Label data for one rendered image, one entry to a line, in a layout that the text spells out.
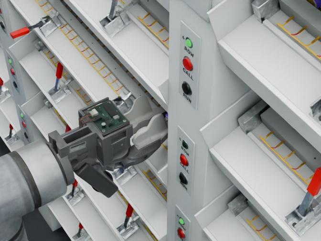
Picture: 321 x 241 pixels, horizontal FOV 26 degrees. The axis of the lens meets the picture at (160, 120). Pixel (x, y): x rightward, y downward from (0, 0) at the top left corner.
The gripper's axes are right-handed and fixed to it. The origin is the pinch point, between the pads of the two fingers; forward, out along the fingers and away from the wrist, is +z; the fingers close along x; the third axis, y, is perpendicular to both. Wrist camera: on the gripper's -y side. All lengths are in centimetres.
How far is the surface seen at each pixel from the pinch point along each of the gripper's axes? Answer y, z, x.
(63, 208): -81, 0, 50
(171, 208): -11.4, -4.4, -7.9
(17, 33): -4.3, -8.9, 37.6
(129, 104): -5.0, -0.7, 10.5
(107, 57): -2.6, 1.0, 20.8
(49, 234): -96, -4, 54
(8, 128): -81, 0, 86
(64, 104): -25.2, -2.1, 35.2
